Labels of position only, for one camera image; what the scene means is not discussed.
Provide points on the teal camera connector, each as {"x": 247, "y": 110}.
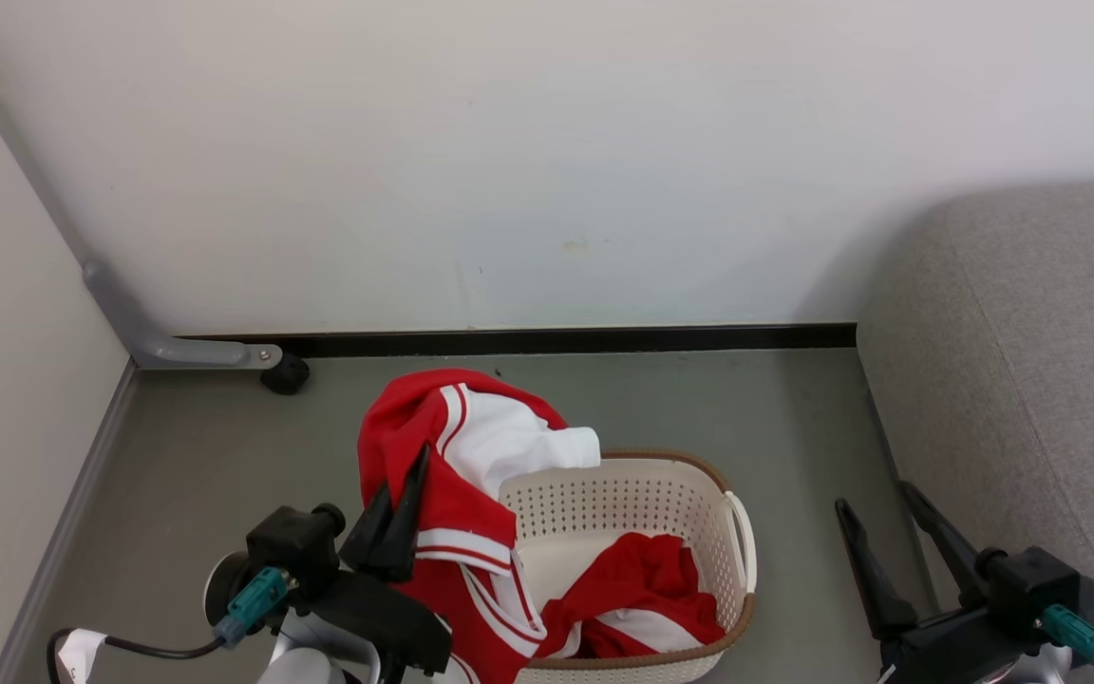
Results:
{"x": 1074, "y": 635}
{"x": 253, "y": 600}

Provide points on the black caster wheel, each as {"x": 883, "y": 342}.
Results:
{"x": 285, "y": 374}

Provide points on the grey metal partition foot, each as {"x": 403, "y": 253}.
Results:
{"x": 160, "y": 350}

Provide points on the grey fabric sofa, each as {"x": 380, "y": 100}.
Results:
{"x": 1031, "y": 380}

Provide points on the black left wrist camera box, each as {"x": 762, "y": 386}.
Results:
{"x": 292, "y": 549}

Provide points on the grey skirting strip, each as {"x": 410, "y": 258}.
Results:
{"x": 63, "y": 532}

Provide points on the red garment with white stripes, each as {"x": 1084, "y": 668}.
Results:
{"x": 642, "y": 579}

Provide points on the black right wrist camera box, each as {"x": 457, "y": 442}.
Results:
{"x": 1031, "y": 581}

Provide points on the cream perforated laundry basket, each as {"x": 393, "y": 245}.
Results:
{"x": 604, "y": 499}

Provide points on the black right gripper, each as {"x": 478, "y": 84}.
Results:
{"x": 965, "y": 651}

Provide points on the teal left camera connector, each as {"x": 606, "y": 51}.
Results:
{"x": 253, "y": 600}

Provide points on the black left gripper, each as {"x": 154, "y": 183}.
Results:
{"x": 386, "y": 617}

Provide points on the teal right camera connector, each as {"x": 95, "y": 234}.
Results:
{"x": 1074, "y": 635}

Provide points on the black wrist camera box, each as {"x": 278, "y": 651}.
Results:
{"x": 1031, "y": 581}
{"x": 292, "y": 549}

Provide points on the black baseboard strip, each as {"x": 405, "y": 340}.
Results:
{"x": 556, "y": 340}

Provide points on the red and white jacket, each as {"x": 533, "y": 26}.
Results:
{"x": 457, "y": 537}

